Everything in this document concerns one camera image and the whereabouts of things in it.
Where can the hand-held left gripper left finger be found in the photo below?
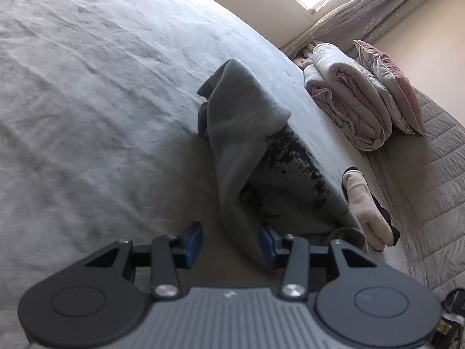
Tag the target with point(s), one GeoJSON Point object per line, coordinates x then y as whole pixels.
{"type": "Point", "coordinates": [192, 244]}

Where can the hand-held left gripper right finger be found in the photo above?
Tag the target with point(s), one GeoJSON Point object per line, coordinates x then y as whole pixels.
{"type": "Point", "coordinates": [267, 249]}

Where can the grey knit sweater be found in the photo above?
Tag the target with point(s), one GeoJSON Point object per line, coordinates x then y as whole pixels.
{"type": "Point", "coordinates": [247, 116]}

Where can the white sock with dark cuff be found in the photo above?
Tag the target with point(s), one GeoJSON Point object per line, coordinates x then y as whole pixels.
{"type": "Point", "coordinates": [363, 200]}

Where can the folded white pink quilt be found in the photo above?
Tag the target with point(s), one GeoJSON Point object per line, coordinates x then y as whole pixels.
{"type": "Point", "coordinates": [348, 98]}

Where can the bed with grey sheet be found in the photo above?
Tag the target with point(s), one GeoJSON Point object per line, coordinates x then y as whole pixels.
{"type": "Point", "coordinates": [90, 98]}

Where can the dark object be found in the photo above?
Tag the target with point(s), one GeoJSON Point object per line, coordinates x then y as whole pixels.
{"type": "Point", "coordinates": [454, 316]}

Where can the pink grey pillow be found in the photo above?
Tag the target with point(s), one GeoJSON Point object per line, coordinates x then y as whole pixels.
{"type": "Point", "coordinates": [396, 80]}

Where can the beige patterned curtain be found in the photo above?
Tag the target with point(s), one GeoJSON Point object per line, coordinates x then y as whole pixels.
{"type": "Point", "coordinates": [363, 14]}

